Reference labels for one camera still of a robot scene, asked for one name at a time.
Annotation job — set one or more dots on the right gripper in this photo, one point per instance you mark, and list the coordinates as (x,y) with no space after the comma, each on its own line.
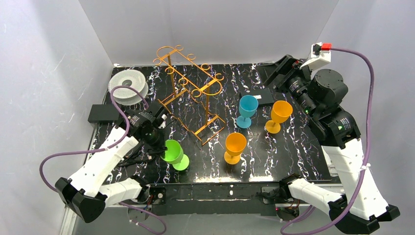
(280,73)

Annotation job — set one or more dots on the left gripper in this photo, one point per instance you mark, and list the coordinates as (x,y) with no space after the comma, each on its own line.
(156,114)

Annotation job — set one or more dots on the green wine glass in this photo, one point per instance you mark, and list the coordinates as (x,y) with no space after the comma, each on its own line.
(175,155)

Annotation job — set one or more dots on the orange wine glass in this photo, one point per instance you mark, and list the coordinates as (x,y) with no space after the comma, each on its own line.
(280,112)
(235,144)

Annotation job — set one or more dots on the blue wine glass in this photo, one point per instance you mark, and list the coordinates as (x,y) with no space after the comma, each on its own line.
(248,105)

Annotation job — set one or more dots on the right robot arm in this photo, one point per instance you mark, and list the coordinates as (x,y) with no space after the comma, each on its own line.
(319,93)

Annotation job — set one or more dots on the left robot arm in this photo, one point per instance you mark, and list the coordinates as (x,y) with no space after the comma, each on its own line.
(85,193)

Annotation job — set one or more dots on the black flat box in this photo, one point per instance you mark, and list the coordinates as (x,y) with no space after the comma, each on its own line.
(264,96)

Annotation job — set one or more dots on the black power brick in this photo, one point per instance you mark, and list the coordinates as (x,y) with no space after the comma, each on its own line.
(103,113)

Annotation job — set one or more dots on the white filament spool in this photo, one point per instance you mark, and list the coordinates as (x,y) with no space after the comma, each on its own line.
(128,78)

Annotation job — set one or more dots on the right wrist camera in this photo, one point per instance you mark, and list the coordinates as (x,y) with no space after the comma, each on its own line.
(320,55)

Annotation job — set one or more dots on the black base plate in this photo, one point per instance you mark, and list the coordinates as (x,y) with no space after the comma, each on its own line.
(263,198)

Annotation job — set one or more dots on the gold wire wine glass rack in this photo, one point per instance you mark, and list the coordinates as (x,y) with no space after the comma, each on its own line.
(182,85)

